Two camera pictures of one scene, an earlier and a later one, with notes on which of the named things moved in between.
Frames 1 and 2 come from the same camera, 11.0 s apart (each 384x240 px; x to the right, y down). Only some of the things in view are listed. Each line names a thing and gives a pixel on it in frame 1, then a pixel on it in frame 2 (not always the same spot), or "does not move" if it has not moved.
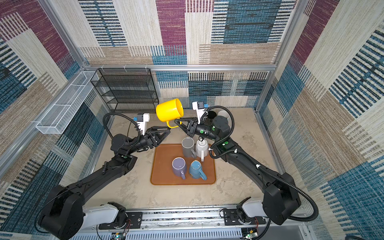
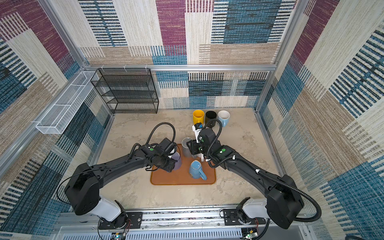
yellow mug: (170, 110) → (198, 116)
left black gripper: (148, 140) → (170, 167)
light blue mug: (224, 113) does not move
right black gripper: (190, 129) → (193, 147)
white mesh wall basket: (65, 107) does not move
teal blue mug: (195, 171) does not move
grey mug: (188, 147) does not move
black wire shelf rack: (127, 90) does not move
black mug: (211, 114) does not move
